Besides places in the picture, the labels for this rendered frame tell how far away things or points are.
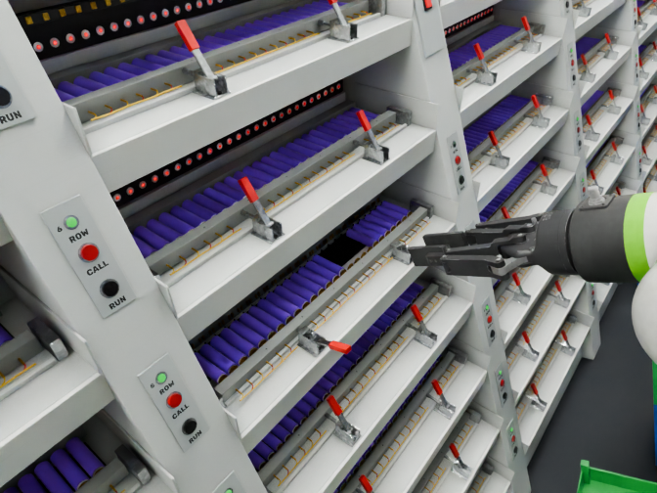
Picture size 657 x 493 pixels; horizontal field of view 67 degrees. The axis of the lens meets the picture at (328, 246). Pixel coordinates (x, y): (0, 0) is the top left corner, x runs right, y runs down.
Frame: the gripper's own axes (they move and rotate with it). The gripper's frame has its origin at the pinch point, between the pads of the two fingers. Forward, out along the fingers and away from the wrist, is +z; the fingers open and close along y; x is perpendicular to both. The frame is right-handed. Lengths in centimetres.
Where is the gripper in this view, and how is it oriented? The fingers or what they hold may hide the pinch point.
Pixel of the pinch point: (437, 248)
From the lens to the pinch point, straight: 72.7
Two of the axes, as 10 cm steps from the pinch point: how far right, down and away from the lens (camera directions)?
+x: 4.1, 8.7, 2.8
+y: -6.6, 4.9, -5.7
